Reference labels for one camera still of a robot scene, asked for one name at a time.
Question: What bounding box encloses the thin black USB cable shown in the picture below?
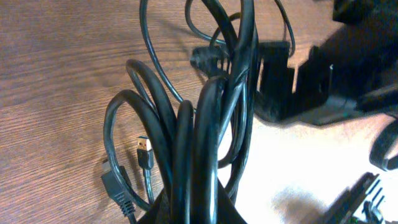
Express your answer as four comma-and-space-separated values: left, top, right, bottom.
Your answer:
136, 0, 296, 206

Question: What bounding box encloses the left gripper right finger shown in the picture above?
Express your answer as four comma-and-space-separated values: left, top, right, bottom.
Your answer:
217, 182, 246, 224

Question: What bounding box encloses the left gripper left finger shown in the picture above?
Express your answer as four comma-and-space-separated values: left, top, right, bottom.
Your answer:
137, 190, 170, 224

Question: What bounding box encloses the thick black USB cable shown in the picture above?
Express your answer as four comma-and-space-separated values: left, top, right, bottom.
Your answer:
101, 0, 261, 224

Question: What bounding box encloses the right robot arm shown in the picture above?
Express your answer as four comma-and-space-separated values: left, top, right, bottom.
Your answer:
254, 1, 397, 126

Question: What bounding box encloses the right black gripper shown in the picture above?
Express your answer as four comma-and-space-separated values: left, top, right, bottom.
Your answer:
254, 41, 361, 124

